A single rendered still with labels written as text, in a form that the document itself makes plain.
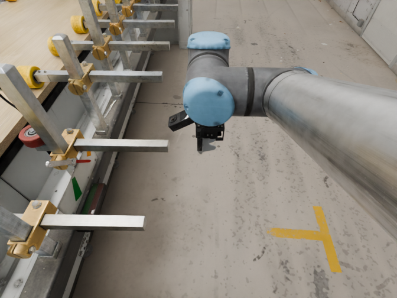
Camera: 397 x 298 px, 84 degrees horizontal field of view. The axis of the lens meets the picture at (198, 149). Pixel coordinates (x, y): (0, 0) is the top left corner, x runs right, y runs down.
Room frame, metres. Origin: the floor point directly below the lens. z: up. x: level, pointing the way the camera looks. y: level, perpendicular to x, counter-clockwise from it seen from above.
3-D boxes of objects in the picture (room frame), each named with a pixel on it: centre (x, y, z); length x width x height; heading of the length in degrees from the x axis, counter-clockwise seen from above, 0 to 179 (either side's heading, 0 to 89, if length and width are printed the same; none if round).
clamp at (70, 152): (0.46, 0.43, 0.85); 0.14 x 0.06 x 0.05; 179
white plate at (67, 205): (0.41, 0.40, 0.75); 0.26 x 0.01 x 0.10; 179
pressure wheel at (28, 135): (0.48, 0.51, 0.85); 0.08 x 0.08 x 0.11
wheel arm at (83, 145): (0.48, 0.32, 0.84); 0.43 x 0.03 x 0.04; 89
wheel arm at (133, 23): (1.23, 0.37, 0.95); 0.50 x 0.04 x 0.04; 89
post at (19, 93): (0.44, 0.43, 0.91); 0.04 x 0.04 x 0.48; 89
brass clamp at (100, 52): (0.96, 0.42, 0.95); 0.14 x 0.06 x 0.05; 179
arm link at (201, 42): (0.47, -0.02, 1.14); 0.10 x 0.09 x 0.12; 178
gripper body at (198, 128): (0.47, -0.03, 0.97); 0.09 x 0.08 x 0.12; 90
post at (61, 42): (0.69, 0.42, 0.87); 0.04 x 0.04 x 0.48; 89
